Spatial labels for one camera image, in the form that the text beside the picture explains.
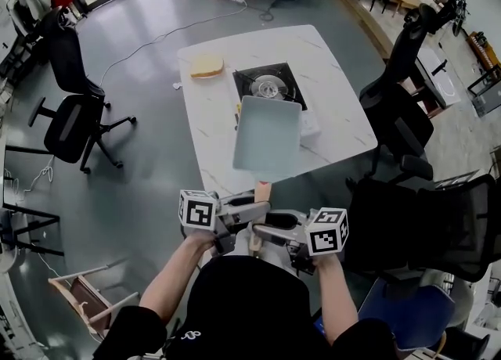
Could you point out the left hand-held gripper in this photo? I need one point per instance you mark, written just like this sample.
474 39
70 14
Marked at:
197 211

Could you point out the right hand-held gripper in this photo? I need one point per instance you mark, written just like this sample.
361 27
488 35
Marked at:
326 237

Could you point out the pale blue rectangular pan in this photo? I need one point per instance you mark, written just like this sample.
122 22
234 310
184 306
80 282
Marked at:
266 135

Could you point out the white portable gas stove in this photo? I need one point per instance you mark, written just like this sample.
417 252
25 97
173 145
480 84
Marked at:
258 74

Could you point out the person's left forearm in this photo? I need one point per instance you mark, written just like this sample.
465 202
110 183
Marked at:
172 280

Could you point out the person's right forearm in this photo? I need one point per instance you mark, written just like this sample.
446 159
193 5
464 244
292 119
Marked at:
336 299

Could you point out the person's black shirt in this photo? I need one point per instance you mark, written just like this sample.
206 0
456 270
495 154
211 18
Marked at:
250 311

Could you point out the slice of bread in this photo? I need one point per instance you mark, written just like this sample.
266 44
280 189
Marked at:
206 67

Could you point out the black mesh office chair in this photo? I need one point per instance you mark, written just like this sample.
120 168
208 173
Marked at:
430 229

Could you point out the blue fabric chair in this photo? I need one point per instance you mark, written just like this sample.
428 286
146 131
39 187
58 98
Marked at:
407 311

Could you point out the black high-back office chair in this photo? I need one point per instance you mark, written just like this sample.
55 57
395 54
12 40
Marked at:
395 116

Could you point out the wooden chair with brown seat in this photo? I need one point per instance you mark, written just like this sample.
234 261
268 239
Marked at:
88 299

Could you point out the black padded office chair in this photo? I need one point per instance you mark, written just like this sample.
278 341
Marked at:
68 123

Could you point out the white low cabinet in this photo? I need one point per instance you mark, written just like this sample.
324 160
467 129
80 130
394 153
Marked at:
438 73

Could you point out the orange wooden shelf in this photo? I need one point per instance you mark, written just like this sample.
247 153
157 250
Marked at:
485 51

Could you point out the black metal frame stand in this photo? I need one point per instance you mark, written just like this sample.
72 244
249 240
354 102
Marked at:
35 213

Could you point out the black frame cart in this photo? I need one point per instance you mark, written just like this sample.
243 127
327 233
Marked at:
487 96

